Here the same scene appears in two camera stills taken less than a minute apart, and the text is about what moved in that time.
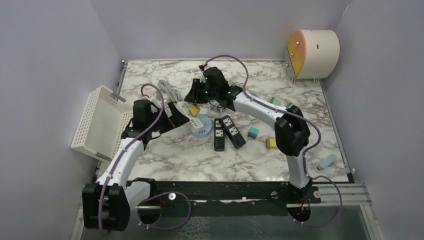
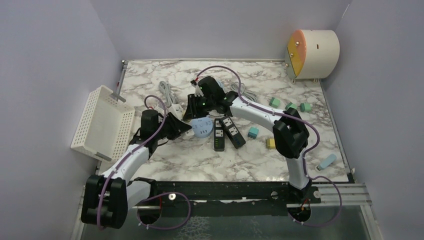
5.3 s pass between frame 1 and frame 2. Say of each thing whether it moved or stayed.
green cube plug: stayed
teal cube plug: stayed
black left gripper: moved
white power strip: moved
